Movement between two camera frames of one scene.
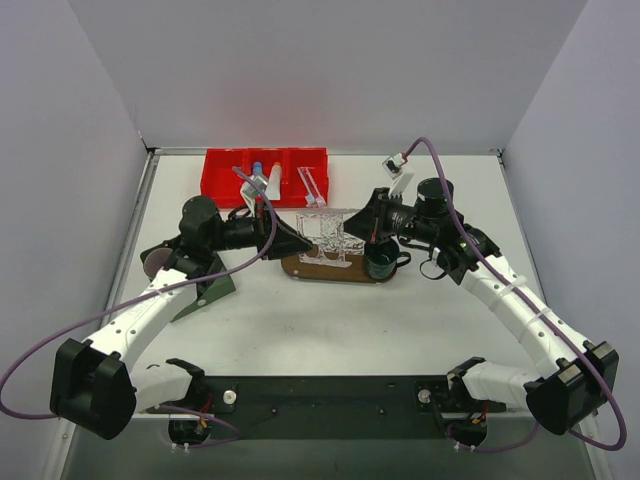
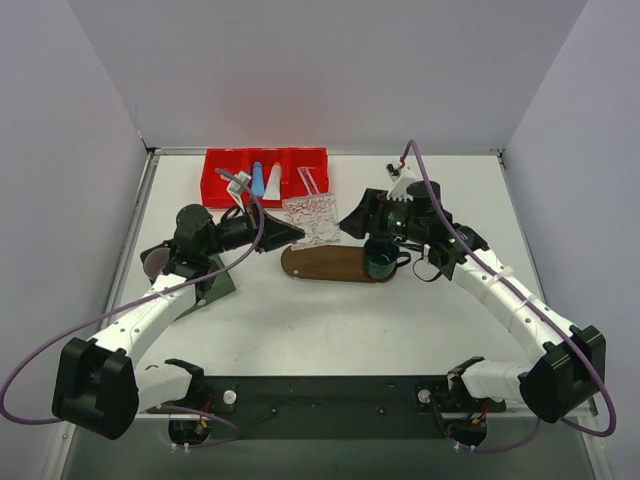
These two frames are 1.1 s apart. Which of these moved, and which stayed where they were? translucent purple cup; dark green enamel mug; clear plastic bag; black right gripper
Moved: clear plastic bag
Stayed: dark green enamel mug; black right gripper; translucent purple cup
